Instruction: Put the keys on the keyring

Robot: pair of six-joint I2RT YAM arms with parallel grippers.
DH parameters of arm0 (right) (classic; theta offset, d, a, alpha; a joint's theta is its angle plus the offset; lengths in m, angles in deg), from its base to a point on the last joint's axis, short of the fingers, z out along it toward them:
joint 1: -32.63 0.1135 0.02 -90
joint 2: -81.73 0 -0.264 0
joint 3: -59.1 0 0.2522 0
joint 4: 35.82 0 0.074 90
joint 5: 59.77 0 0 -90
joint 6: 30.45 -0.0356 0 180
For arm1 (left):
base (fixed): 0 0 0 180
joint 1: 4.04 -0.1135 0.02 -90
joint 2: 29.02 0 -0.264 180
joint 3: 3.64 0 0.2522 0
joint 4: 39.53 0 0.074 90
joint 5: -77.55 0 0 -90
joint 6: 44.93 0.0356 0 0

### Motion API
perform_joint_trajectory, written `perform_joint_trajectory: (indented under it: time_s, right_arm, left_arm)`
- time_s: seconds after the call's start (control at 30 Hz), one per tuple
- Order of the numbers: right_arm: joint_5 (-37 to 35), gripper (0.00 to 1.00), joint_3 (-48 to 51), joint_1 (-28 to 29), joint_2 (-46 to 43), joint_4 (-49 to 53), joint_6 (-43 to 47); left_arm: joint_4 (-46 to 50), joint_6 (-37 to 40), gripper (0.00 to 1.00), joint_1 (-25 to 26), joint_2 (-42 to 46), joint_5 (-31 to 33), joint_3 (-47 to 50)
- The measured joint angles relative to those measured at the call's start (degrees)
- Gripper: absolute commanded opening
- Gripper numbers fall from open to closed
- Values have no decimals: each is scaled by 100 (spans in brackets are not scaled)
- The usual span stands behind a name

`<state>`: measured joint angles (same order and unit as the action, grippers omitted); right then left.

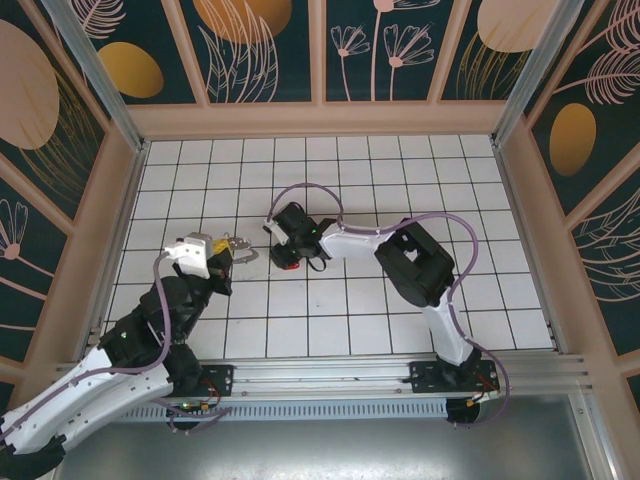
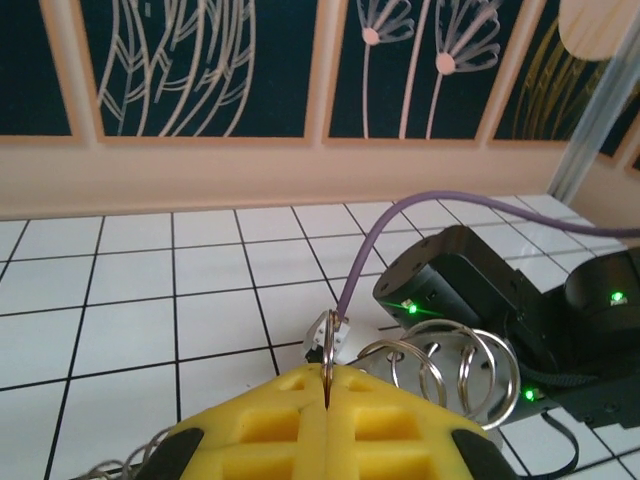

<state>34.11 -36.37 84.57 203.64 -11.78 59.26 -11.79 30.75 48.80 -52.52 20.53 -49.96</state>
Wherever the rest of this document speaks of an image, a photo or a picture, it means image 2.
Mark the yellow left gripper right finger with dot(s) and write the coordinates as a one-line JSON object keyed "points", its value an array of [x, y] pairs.
{"points": [[400, 435]]}

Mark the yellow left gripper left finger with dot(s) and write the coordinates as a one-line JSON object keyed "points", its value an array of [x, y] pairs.
{"points": [[250, 425]]}

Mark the aluminium frame post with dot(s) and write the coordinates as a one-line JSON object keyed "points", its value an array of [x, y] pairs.
{"points": [[590, 115]]}

